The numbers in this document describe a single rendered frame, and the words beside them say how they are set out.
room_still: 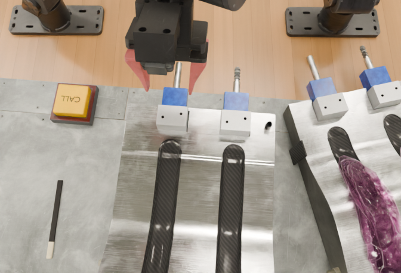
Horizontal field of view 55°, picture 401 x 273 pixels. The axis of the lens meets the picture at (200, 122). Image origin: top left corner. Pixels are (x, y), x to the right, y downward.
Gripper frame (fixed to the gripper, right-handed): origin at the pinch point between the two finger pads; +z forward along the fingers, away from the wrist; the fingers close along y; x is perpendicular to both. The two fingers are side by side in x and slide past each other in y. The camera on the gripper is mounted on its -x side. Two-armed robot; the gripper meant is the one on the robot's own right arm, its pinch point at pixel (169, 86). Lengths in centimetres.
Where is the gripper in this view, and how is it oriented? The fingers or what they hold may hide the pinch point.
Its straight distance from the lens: 56.6
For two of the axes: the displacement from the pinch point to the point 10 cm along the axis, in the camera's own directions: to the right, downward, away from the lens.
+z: -0.4, 7.5, 6.6
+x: 0.7, -6.5, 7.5
